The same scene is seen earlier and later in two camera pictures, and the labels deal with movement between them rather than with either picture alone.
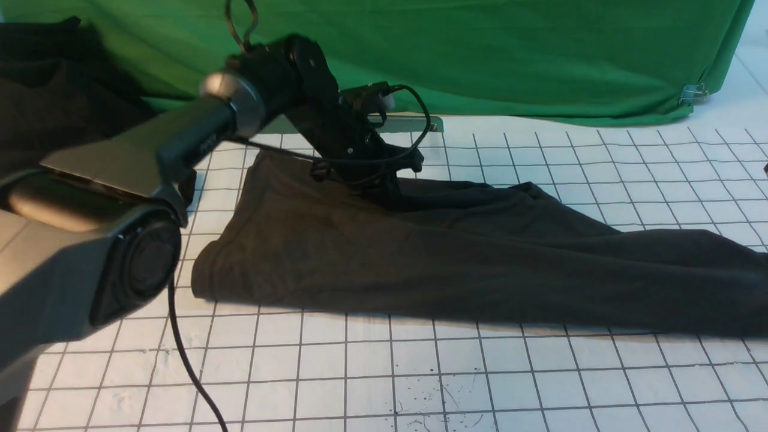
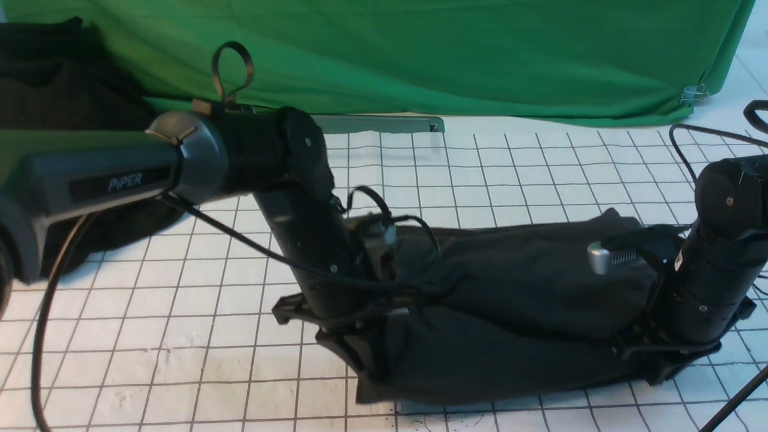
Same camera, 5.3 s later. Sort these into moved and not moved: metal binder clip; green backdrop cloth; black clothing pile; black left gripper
Moved: black left gripper
Not moved: black clothing pile; metal binder clip; green backdrop cloth
